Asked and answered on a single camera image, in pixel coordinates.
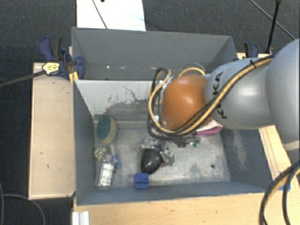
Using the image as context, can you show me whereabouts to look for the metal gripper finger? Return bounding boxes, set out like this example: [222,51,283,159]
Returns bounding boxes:
[139,136,158,152]
[160,148,175,166]

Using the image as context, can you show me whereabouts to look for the black oval object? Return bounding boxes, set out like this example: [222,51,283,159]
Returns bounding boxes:
[140,149,164,174]

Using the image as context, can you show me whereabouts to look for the grey metal bin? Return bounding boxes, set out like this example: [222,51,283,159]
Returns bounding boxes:
[71,26,274,206]

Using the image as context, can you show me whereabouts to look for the blue ribbed block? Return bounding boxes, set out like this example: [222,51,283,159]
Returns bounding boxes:
[134,172,150,189]

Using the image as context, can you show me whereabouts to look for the pink and white cloth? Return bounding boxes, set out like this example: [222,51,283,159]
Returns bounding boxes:
[195,121,222,136]

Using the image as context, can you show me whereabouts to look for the green and yellow round sponge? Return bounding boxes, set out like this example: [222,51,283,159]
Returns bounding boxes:
[96,114,118,145]

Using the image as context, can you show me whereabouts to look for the white spotted small ball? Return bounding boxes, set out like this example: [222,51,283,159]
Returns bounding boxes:
[93,146,107,160]

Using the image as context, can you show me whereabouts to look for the clear plastic bottle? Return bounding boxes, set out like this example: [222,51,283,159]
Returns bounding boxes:
[94,157,115,190]

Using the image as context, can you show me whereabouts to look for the pale wood board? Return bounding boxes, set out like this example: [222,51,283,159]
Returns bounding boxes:
[28,62,77,200]

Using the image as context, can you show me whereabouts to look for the small blue ring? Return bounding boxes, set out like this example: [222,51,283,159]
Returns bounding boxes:
[113,154,123,171]

